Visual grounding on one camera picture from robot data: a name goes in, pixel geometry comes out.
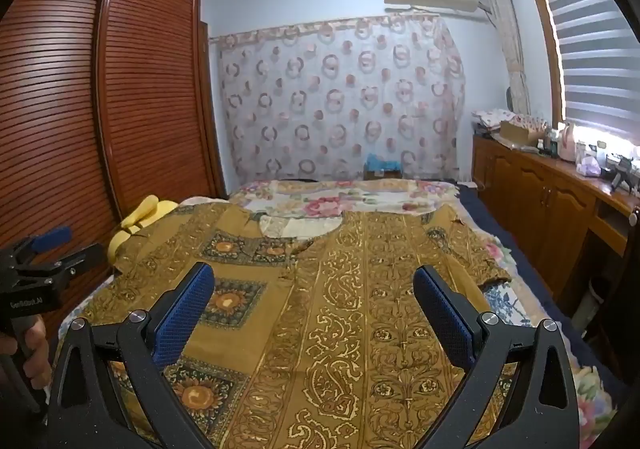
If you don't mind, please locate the small black tripod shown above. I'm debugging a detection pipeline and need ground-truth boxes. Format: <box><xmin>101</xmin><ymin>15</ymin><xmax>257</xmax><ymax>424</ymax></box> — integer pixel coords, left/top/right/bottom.
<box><xmin>606</xmin><ymin>155</ymin><xmax>637</xmax><ymax>192</ymax></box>

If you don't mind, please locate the row of small bottles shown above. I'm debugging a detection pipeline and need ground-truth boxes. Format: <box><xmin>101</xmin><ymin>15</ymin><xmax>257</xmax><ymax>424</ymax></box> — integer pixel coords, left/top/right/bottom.
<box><xmin>535</xmin><ymin>126</ymin><xmax>560</xmax><ymax>159</ymax></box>

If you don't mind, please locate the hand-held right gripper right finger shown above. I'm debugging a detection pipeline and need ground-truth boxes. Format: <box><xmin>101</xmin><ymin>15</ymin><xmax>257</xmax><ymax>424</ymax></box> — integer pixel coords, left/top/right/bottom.
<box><xmin>412</xmin><ymin>264</ymin><xmax>583</xmax><ymax>449</ymax></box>

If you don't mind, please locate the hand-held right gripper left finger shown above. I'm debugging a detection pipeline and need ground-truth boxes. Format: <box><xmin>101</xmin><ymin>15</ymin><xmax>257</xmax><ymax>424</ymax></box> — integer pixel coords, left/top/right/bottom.
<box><xmin>47</xmin><ymin>261</ymin><xmax>221</xmax><ymax>449</ymax></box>

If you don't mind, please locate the person's left hand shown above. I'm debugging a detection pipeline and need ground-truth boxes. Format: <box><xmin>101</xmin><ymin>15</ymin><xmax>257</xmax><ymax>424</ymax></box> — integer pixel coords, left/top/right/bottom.
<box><xmin>0</xmin><ymin>318</ymin><xmax>52</xmax><ymax>380</ymax></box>

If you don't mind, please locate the cardboard box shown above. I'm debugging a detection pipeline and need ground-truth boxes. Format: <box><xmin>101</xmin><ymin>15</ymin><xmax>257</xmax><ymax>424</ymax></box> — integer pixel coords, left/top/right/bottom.
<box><xmin>500</xmin><ymin>120</ymin><xmax>538</xmax><ymax>145</ymax></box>

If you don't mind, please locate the yellow plush toy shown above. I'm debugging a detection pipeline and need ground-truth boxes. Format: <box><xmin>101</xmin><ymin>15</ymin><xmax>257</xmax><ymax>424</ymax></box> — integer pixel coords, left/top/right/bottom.
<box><xmin>109</xmin><ymin>196</ymin><xmax>176</xmax><ymax>275</ymax></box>

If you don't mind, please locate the floral window drape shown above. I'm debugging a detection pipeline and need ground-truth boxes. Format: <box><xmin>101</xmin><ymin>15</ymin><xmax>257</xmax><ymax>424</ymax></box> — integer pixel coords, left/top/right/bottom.
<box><xmin>477</xmin><ymin>0</ymin><xmax>532</xmax><ymax>116</ymax></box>

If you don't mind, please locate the pink container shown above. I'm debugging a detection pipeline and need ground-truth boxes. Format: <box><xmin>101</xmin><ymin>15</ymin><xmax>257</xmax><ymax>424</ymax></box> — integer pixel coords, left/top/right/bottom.
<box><xmin>557</xmin><ymin>124</ymin><xmax>579</xmax><ymax>161</ymax></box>

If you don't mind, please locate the sheer circle-print curtain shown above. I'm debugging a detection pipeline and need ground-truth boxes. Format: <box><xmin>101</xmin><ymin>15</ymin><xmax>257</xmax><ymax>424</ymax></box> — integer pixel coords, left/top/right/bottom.
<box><xmin>209</xmin><ymin>15</ymin><xmax>468</xmax><ymax>182</ymax></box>

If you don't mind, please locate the olive gold patterned blanket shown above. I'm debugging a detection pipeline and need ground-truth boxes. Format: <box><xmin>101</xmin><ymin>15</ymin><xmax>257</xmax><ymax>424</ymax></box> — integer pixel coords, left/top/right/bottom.
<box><xmin>80</xmin><ymin>203</ymin><xmax>513</xmax><ymax>449</ymax></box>

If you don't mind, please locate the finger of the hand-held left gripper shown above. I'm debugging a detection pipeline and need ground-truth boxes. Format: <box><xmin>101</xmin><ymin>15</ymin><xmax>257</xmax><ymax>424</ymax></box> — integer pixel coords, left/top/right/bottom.
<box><xmin>7</xmin><ymin>226</ymin><xmax>72</xmax><ymax>270</ymax></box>
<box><xmin>10</xmin><ymin>243</ymin><xmax>104</xmax><ymax>282</ymax></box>

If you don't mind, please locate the wooden louvered wardrobe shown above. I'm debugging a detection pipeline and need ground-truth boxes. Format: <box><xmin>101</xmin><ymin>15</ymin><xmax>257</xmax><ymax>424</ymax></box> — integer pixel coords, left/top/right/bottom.
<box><xmin>0</xmin><ymin>0</ymin><xmax>227</xmax><ymax>345</ymax></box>

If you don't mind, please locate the wooden window frame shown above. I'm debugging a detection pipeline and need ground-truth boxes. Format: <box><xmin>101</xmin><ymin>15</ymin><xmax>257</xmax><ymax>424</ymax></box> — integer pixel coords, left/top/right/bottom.
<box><xmin>519</xmin><ymin>0</ymin><xmax>568</xmax><ymax>122</ymax></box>

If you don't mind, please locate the folded floral cloth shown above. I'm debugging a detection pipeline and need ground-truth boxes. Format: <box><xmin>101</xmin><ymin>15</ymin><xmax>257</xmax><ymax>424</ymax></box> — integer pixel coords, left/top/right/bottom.
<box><xmin>472</xmin><ymin>108</ymin><xmax>516</xmax><ymax>132</ymax></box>

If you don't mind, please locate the wooden sideboard cabinet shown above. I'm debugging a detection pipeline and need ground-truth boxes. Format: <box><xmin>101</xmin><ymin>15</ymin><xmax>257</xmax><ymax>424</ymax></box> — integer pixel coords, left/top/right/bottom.
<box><xmin>471</xmin><ymin>134</ymin><xmax>640</xmax><ymax>330</ymax></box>

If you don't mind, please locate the small waste bin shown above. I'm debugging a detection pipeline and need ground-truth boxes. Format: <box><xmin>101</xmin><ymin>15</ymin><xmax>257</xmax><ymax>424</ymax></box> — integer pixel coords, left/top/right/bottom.
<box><xmin>587</xmin><ymin>276</ymin><xmax>613</xmax><ymax>330</ymax></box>

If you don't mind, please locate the floral bed quilt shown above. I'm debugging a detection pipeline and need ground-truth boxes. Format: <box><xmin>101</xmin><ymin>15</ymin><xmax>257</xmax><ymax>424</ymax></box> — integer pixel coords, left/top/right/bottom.
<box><xmin>60</xmin><ymin>178</ymin><xmax>621</xmax><ymax>449</ymax></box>

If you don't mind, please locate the striped window blind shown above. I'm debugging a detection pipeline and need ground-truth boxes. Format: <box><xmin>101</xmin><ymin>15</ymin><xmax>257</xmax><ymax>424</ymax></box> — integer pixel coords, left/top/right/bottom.
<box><xmin>527</xmin><ymin>0</ymin><xmax>640</xmax><ymax>140</ymax></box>

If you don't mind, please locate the dark blue bed sheet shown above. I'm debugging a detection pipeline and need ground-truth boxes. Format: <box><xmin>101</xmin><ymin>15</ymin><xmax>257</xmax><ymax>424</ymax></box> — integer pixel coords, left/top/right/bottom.
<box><xmin>457</xmin><ymin>183</ymin><xmax>626</xmax><ymax>395</ymax></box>

